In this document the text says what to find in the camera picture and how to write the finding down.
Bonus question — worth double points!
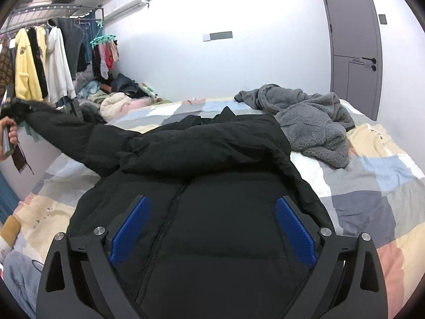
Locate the green peg hanger with laundry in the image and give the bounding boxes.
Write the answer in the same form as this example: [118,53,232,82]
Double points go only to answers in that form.
[90,20,120,80]

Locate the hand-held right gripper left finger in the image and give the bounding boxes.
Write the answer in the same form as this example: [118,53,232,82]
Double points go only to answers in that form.
[36,194,151,319]

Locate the tan and white plush item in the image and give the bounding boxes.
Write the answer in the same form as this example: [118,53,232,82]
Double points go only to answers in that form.
[0,215,22,260]

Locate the metal clothes rack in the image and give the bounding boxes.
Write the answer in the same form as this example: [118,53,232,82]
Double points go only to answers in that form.
[0,0,105,37]

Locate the light blue jeans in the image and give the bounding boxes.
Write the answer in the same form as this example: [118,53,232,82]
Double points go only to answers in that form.
[2,249,45,319]

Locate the brown patterned garment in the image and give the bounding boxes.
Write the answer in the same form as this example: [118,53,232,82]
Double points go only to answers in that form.
[0,35,15,97]

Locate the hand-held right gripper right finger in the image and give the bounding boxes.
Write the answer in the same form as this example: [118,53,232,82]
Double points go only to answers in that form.
[275,195,389,319]

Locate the grey wall switch panel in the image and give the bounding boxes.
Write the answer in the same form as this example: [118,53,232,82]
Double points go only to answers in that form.
[202,31,233,42]

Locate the patchwork bed cover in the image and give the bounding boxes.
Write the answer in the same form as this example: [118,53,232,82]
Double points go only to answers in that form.
[0,97,425,319]

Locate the dark hanging jacket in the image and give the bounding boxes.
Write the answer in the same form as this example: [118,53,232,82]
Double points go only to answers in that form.
[55,16,87,78]

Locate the grey door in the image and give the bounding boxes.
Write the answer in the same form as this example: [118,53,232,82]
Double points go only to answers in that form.
[319,0,382,122]

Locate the black puffer jacket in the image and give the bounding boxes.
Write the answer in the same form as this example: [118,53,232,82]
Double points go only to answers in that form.
[0,98,336,319]

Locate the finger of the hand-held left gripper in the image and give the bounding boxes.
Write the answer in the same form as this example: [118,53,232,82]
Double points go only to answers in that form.
[55,96,83,118]

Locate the black hanging garment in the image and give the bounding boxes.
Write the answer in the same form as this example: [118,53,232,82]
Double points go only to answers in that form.
[27,27,50,98]

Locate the person's left hand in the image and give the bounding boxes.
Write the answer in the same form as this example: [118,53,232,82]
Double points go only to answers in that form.
[0,117,19,161]

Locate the grey fleece garment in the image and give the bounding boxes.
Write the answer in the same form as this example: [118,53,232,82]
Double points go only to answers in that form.
[234,84,356,169]

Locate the pile of mixed clothes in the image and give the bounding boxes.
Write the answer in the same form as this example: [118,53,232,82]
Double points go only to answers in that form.
[75,72,173,125]

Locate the cream fluffy garment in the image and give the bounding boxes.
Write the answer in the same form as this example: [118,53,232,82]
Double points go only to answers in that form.
[100,92,133,122]

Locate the white air conditioner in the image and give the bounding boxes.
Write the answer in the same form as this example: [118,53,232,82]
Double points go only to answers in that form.
[107,0,148,19]

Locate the dark fringed strap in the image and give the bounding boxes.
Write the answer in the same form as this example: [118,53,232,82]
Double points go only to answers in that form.
[11,141,35,175]

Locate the yellow coat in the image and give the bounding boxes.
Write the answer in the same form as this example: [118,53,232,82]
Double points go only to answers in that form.
[14,27,44,102]

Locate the white hoodie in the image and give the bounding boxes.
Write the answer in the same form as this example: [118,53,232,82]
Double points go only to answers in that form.
[44,26,77,104]

